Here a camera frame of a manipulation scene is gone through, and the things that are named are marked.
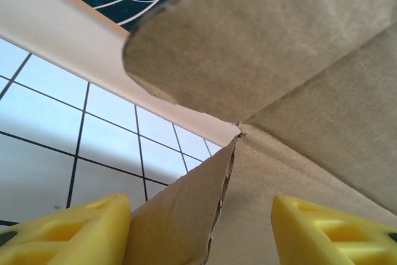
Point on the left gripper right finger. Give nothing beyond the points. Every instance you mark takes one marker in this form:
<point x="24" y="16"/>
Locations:
<point x="335" y="234"/>

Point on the brown cardboard paper box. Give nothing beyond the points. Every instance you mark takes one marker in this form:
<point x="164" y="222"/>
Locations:
<point x="248" y="44"/>

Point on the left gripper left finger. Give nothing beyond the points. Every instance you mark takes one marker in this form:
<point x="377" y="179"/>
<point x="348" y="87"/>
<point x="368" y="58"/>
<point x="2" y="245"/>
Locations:
<point x="68" y="231"/>

